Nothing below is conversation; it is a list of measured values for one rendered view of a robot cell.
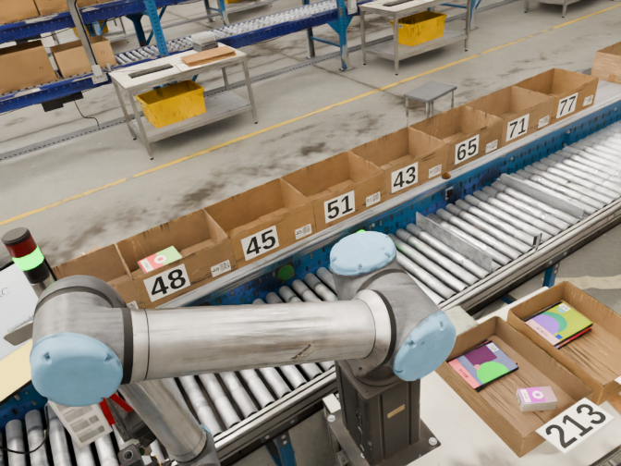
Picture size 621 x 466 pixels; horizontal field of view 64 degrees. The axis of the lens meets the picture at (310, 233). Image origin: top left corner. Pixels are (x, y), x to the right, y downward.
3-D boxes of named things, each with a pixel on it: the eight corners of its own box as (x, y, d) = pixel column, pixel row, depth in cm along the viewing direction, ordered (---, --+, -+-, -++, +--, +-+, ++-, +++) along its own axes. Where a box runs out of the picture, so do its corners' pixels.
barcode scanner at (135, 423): (184, 426, 134) (168, 405, 127) (144, 453, 131) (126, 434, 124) (176, 409, 139) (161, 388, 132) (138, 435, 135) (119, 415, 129)
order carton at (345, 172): (316, 234, 219) (312, 202, 210) (285, 207, 241) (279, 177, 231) (386, 202, 234) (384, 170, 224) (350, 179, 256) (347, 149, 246)
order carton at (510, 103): (501, 148, 263) (504, 118, 253) (460, 132, 284) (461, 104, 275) (550, 126, 277) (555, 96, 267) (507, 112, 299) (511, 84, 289)
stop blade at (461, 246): (489, 274, 208) (492, 257, 203) (416, 226, 242) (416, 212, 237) (491, 274, 209) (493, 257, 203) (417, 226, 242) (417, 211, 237)
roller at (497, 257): (507, 274, 210) (508, 264, 207) (423, 222, 248) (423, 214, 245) (515, 268, 212) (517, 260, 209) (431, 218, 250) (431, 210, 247)
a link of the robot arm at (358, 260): (381, 270, 127) (374, 215, 117) (418, 312, 114) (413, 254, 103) (328, 293, 124) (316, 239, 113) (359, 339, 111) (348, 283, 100)
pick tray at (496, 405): (519, 459, 140) (524, 439, 134) (432, 368, 169) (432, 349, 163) (589, 411, 149) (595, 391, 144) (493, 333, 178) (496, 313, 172)
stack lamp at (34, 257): (18, 273, 98) (4, 249, 95) (17, 261, 102) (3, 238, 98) (44, 263, 100) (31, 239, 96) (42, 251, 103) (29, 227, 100)
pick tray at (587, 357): (596, 407, 150) (603, 386, 144) (504, 328, 179) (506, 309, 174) (660, 367, 159) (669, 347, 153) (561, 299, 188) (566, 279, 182)
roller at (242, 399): (249, 428, 164) (247, 419, 161) (195, 336, 202) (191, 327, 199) (262, 420, 166) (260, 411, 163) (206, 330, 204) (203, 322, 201)
